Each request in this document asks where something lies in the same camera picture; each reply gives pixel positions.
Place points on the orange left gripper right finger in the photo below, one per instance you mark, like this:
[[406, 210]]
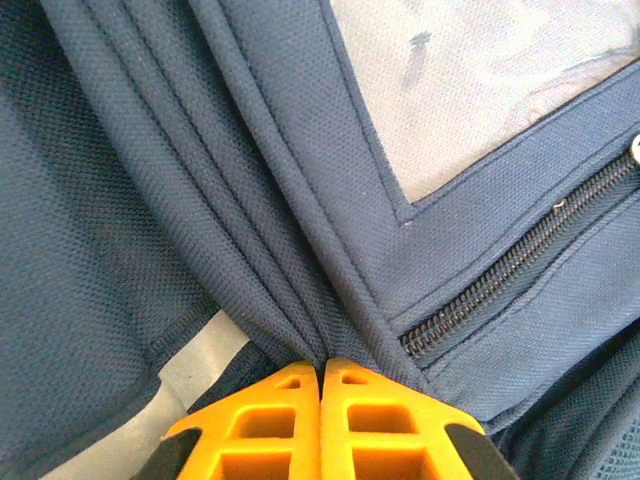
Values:
[[335, 440]]

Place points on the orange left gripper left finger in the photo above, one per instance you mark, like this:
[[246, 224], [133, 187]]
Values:
[[300, 440]]

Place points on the navy blue backpack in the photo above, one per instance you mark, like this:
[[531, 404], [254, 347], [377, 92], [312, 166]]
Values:
[[200, 200]]

